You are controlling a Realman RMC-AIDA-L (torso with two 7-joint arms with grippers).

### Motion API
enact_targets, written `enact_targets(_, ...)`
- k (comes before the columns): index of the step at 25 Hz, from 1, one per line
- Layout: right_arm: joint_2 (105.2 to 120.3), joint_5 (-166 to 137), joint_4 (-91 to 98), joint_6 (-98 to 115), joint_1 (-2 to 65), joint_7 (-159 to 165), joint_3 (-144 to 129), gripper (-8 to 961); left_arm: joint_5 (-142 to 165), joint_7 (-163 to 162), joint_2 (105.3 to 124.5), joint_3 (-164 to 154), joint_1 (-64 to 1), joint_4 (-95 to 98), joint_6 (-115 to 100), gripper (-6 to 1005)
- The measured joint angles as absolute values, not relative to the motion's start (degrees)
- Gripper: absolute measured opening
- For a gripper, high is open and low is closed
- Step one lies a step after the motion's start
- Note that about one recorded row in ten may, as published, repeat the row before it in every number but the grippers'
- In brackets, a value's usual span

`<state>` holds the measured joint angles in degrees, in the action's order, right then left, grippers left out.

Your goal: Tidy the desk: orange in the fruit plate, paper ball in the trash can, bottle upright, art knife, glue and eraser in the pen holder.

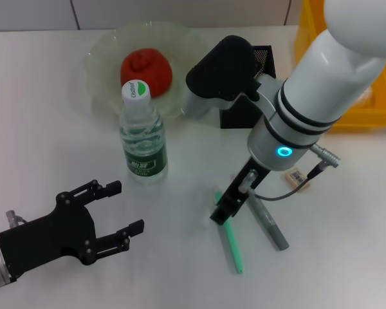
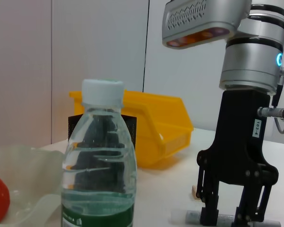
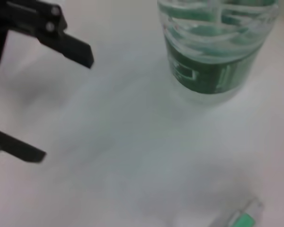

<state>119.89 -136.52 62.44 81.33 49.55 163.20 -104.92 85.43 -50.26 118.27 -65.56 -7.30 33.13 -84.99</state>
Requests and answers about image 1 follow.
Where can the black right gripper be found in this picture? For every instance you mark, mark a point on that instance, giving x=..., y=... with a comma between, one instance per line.
x=236, y=193

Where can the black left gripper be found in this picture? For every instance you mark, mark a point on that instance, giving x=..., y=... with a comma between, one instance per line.
x=51, y=238

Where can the mint green pen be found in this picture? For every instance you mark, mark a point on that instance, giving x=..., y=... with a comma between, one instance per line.
x=233, y=248

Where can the grey marker pen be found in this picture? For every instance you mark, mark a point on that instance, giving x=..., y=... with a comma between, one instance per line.
x=270, y=225

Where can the clear green-label water bottle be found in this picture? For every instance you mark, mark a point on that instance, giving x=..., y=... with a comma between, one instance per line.
x=143, y=145

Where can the beige eraser with barcode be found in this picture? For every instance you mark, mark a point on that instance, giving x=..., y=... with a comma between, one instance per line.
x=296, y=178

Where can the red-orange toy fruit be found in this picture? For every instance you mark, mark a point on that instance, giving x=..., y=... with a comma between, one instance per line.
x=148, y=71

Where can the black mesh pen holder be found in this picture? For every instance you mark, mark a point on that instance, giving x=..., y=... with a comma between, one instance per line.
x=235, y=116

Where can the green glass fruit plate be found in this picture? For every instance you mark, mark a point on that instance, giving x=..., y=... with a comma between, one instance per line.
x=106, y=64

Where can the yellow plastic bin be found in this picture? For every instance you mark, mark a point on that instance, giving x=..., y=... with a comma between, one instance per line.
x=366, y=119

